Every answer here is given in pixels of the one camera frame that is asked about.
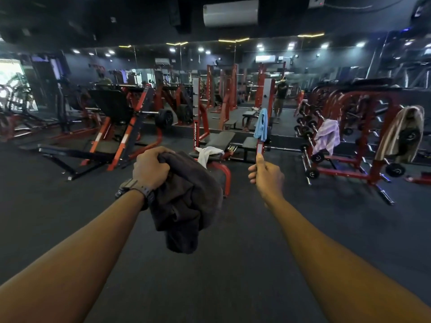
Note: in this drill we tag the large wall mirror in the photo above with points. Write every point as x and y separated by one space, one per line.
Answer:
229 53

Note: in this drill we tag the blue towel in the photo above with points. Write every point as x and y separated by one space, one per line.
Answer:
261 126

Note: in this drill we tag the white air conditioner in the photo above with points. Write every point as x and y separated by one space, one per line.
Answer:
230 13

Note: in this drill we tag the plain white towel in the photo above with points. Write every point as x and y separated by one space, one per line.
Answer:
208 154

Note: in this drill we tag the person's right hand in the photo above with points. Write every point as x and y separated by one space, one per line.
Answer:
269 181

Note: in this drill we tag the person's left forearm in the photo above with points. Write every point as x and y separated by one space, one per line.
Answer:
67 265

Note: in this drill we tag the person's right forearm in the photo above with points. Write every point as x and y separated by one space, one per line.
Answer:
343 265

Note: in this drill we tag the person's left hand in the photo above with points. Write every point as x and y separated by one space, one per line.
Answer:
151 168

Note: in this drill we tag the black wristwatch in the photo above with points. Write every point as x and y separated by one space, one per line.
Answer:
138 191

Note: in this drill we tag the beige brown striped towel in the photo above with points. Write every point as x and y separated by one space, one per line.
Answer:
397 131

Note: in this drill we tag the white wall box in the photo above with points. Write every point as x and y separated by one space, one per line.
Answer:
316 1

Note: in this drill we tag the red barbell rack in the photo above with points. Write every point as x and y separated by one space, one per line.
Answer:
370 131

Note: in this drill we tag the red black leg press machine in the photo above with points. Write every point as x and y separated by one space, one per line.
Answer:
111 104

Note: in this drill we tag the dark brown towel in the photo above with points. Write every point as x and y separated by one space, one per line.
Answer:
188 205

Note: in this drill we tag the red bench press stand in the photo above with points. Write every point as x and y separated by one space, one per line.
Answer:
259 147

